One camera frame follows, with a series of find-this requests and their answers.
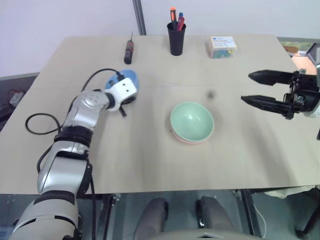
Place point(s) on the black pen cup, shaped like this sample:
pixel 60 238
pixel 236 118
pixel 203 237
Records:
pixel 176 40

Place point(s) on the orange black marker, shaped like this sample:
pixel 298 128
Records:
pixel 173 15

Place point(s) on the clear box of coloured pins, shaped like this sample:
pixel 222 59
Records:
pixel 222 47

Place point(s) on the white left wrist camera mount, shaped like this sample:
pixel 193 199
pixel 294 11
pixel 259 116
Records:
pixel 123 91

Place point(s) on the pink bowl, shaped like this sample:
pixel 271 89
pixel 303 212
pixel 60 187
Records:
pixel 190 142

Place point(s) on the black screwdriver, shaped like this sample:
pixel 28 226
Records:
pixel 129 51

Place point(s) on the grey robot torso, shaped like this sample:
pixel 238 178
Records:
pixel 200 236

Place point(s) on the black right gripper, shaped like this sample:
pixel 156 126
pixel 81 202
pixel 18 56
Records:
pixel 303 92

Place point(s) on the white cloth bag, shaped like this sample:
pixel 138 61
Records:
pixel 292 191

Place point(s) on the grey monitor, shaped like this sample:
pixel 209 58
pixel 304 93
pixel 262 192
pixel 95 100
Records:
pixel 314 53

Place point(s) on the black table frame leg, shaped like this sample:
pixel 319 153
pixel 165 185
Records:
pixel 247 212
pixel 107 215

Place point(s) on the orange box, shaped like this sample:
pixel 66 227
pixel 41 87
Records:
pixel 303 63

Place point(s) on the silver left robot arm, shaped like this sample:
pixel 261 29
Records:
pixel 75 117

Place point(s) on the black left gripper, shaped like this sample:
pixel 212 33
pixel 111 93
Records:
pixel 130 99

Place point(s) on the red pen with blue cap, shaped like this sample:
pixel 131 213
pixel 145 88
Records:
pixel 181 21

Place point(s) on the black chair base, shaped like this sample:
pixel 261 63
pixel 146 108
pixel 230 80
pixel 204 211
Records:
pixel 308 222

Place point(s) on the green bowl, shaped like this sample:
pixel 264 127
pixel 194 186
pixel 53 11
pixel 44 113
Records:
pixel 192 121

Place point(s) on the blue bowl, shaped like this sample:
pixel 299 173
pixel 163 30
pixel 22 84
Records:
pixel 130 76

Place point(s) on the grey metal pole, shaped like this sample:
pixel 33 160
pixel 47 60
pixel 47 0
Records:
pixel 139 16

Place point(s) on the dark rounded robot leg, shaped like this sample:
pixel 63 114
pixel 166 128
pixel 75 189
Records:
pixel 151 217
pixel 215 215

